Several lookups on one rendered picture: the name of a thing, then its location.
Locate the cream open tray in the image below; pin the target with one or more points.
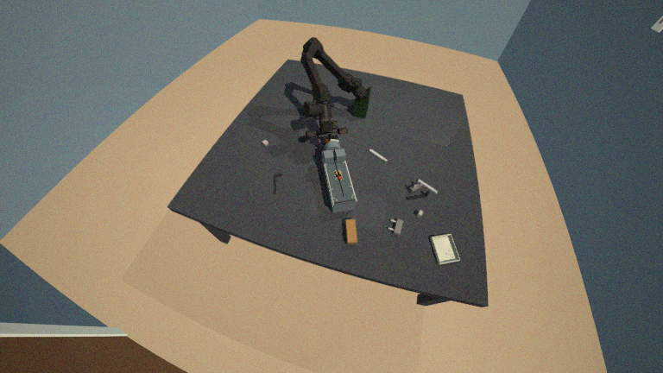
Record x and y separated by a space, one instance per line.
444 249

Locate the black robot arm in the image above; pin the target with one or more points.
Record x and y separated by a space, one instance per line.
314 49

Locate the tan rectangular block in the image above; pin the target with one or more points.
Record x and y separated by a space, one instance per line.
351 231

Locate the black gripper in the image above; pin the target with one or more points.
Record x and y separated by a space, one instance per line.
320 134

